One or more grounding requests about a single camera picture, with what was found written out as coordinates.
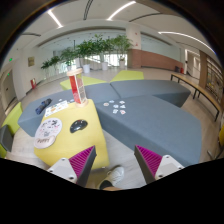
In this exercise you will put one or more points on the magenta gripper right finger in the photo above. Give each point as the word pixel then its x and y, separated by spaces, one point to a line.
pixel 155 166

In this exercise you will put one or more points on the printed leaflet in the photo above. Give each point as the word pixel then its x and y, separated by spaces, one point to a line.
pixel 56 108

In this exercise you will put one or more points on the large grey ottoman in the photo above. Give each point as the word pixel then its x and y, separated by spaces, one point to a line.
pixel 156 125

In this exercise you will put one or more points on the white sneaker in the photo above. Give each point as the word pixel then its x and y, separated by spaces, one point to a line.
pixel 112 179

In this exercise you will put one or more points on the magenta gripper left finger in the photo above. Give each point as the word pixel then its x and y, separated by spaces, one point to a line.
pixel 77 168

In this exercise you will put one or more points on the lime green far ottoman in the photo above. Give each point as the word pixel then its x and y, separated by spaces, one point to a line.
pixel 126 75

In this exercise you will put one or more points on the red white display stand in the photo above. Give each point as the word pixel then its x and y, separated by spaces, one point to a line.
pixel 77 86

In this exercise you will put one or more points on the black computer mouse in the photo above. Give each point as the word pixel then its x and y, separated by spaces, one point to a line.
pixel 78 125

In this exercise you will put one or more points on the grey ottoman left section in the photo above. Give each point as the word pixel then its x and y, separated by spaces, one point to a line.
pixel 29 121

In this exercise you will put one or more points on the grey ottoman section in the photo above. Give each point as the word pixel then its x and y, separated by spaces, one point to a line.
pixel 169 91
pixel 29 121

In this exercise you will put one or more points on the green floor seat left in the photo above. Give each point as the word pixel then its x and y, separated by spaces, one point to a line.
pixel 8 130

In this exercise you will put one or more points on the round white mouse pad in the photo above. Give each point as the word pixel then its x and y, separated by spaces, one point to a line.
pixel 49 127

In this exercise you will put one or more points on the red fire extinguisher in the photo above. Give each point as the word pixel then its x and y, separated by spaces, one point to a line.
pixel 33 83

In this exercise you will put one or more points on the grey ottoman far section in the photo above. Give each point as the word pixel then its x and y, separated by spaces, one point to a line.
pixel 169 91

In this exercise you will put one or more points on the potted plant centre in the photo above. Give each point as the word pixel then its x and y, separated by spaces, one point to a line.
pixel 85 50

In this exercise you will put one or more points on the potted plant left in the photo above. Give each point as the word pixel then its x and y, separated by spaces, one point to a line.
pixel 67 56

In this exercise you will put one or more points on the yellow ottoman seat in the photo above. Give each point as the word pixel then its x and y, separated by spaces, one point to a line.
pixel 68 144

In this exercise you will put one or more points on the potted plant right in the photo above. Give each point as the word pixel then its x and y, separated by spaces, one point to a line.
pixel 121 45

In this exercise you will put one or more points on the small round puppy coaster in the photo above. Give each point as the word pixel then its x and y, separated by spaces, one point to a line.
pixel 42 143

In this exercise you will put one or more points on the long wooden bench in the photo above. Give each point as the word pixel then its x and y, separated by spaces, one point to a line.
pixel 198 91

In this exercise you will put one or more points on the dark blue folded cloth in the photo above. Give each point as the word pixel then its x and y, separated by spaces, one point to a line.
pixel 43 105

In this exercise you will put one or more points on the potted plant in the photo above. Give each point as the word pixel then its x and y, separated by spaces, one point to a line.
pixel 85 50
pixel 67 56
pixel 121 45

